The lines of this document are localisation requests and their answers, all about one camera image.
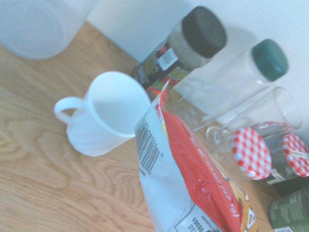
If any red and white chip bag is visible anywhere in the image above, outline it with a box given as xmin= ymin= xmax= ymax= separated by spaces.
xmin=134 ymin=80 xmax=261 ymax=232

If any white ceramic mug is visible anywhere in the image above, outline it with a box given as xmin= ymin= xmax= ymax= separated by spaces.
xmin=53 ymin=70 xmax=153 ymax=158

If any translucent white plastic jug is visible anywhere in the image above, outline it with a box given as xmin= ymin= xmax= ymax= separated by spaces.
xmin=0 ymin=0 xmax=100 ymax=61

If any glass jar red checked lid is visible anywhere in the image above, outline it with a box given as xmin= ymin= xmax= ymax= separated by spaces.
xmin=207 ymin=126 xmax=273 ymax=182
xmin=253 ymin=121 xmax=309 ymax=187

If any tall clear glass mug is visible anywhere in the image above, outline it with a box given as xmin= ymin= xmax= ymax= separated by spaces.
xmin=192 ymin=86 xmax=304 ymax=156

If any clear bottle with green lid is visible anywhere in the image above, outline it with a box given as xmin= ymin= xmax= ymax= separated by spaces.
xmin=178 ymin=38 xmax=290 ymax=123

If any spice jar with black lid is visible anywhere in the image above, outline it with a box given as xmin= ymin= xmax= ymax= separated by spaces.
xmin=130 ymin=5 xmax=228 ymax=96

